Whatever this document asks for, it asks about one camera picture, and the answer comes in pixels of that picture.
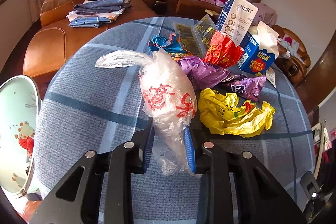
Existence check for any yellow plastic bag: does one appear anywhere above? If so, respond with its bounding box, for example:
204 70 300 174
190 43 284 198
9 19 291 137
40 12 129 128
198 88 276 138

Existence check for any clear plastic bag red print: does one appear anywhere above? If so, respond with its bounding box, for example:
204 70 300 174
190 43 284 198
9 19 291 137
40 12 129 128
95 50 197 176

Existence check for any light blue trash bin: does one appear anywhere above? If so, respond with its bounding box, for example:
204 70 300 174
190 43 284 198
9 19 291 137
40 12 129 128
1 75 42 198

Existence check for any blue plaid tablecloth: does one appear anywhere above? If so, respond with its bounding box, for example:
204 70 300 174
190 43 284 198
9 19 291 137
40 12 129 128
34 17 314 223

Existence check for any purple crumpled wrapper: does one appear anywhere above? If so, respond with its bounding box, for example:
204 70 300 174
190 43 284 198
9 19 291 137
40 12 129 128
177 56 230 90

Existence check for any small paper tag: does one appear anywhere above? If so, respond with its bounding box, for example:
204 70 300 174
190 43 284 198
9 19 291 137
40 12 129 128
266 67 276 88

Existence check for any red crumpled wrapper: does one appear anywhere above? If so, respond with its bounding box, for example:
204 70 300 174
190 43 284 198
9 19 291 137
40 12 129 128
203 31 244 68

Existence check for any brown wooden door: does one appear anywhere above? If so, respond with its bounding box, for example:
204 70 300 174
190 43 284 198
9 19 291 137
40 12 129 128
303 34 335 113

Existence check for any blue crumpled wrapper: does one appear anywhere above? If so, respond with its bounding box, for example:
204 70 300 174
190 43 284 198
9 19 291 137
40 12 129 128
148 33 188 58

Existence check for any gold green packet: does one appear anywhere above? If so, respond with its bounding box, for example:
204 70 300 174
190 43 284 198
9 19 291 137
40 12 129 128
173 14 217 59

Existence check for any brown leather armchair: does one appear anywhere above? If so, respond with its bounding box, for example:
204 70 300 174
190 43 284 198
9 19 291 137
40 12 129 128
272 25 311 86

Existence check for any orange leather chaise sofa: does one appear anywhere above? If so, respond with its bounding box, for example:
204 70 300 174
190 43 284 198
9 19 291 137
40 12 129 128
23 0 158 83

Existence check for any tall white blue carton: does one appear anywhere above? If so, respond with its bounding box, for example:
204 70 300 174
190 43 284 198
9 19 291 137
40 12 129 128
216 0 259 46

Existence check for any folded blue plaid bedding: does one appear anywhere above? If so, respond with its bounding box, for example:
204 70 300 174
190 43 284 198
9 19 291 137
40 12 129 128
66 0 131 28

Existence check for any pink cloth covered object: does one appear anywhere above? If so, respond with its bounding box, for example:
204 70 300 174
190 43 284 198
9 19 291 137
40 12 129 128
252 3 277 27

